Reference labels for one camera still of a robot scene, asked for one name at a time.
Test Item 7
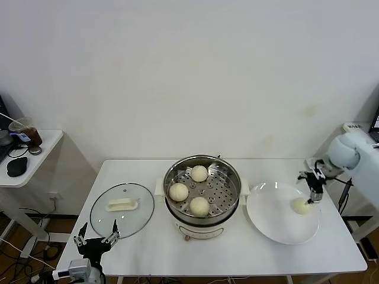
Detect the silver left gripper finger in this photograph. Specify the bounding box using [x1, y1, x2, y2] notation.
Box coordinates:
[73, 222, 89, 247]
[100, 219, 121, 246]

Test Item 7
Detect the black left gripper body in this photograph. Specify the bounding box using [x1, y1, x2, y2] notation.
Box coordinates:
[78, 238, 115, 266]

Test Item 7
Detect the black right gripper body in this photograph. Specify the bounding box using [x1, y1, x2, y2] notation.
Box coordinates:
[306, 172, 326, 195]

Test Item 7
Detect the white steamed baozi bun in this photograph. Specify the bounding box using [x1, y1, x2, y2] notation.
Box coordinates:
[169, 182, 190, 202]
[189, 196, 211, 217]
[190, 164, 208, 183]
[291, 197, 313, 216]

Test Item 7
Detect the glass lid with cream handle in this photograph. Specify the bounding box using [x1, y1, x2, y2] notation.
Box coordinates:
[89, 182, 156, 240]

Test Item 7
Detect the perforated steel steamer insert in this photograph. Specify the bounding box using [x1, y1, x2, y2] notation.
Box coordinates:
[163, 155, 242, 221]

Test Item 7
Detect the steel steamer pot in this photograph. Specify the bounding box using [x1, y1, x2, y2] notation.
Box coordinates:
[155, 153, 251, 242]

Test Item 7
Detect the large white table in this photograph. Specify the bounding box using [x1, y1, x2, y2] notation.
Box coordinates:
[56, 159, 369, 284]

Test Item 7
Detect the white round plate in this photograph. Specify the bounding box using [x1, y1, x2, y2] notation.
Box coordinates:
[246, 180, 321, 246]

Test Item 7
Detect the black floor power strip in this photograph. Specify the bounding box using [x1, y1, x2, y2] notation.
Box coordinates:
[359, 238, 378, 263]

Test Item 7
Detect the dark laptop screen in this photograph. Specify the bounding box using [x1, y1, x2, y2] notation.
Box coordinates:
[369, 106, 379, 134]

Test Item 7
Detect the black computer mouse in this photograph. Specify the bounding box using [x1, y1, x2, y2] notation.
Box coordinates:
[6, 156, 29, 178]

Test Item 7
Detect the white rounded side table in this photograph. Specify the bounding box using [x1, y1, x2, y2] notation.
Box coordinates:
[0, 129, 65, 258]

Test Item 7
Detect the plastic cup brown drink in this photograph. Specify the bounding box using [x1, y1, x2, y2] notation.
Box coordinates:
[8, 117, 43, 146]

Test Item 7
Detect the black laptop keyboard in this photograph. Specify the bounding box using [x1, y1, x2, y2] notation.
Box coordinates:
[0, 142, 14, 165]

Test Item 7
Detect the white drinking straw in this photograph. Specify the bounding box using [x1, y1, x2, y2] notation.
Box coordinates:
[0, 111, 18, 123]

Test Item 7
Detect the black monitor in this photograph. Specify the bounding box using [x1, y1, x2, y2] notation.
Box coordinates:
[0, 93, 9, 131]

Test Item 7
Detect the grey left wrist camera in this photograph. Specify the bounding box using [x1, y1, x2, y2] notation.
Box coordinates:
[68, 259, 91, 279]

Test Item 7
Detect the black hanging cable with adapter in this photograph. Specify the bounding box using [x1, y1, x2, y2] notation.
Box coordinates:
[337, 176, 355, 216]

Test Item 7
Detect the black floor cable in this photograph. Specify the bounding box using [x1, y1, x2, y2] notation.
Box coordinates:
[44, 241, 62, 263]
[19, 206, 57, 221]

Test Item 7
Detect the white floor cable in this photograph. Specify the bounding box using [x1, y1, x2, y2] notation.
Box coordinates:
[0, 237, 57, 269]

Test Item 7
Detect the white side table black frame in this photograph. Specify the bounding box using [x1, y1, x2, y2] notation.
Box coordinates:
[339, 121, 379, 246]

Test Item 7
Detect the black looped desk cable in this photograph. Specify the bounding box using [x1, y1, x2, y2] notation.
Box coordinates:
[7, 143, 31, 158]

